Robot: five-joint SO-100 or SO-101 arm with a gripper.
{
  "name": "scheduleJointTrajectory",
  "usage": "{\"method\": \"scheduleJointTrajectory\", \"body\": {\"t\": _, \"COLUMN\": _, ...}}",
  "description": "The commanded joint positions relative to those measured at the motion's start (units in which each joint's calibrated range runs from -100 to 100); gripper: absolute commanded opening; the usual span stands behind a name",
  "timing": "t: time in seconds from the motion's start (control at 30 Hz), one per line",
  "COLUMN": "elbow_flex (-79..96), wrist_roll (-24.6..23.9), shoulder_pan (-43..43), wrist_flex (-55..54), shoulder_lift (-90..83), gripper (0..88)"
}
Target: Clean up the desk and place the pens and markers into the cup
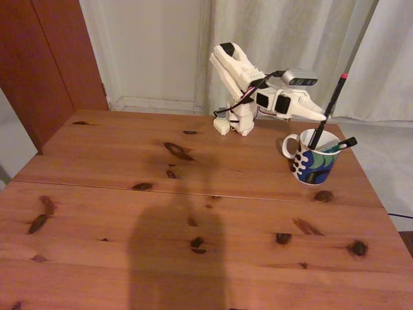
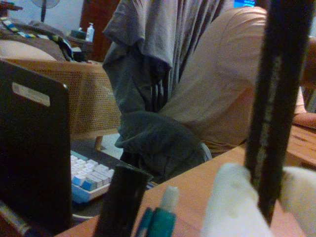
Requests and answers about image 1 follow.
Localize black pen red end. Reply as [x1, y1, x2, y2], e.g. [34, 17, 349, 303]
[308, 73, 349, 150]

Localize white marker black cap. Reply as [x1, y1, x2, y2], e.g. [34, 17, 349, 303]
[335, 137, 358, 151]

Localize white furniture panel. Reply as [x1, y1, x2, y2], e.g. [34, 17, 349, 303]
[0, 87, 38, 191]

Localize silver camera box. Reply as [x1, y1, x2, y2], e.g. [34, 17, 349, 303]
[279, 68, 319, 88]

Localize brown wooden cabinet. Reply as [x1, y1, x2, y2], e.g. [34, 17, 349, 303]
[0, 0, 110, 152]

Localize red white servo wires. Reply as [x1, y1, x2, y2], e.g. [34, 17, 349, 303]
[240, 86, 279, 119]

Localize white blue green mug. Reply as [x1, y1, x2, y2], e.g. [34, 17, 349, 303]
[282, 129, 343, 185]

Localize green mechanical pencil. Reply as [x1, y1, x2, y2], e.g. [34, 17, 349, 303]
[320, 143, 349, 154]

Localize black camera cable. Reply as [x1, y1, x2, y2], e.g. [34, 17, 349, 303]
[213, 70, 287, 119]

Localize white baseboard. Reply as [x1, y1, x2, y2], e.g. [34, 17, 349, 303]
[108, 96, 197, 112]

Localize white curtain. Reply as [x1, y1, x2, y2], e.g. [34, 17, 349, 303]
[195, 0, 378, 120]
[330, 0, 413, 122]

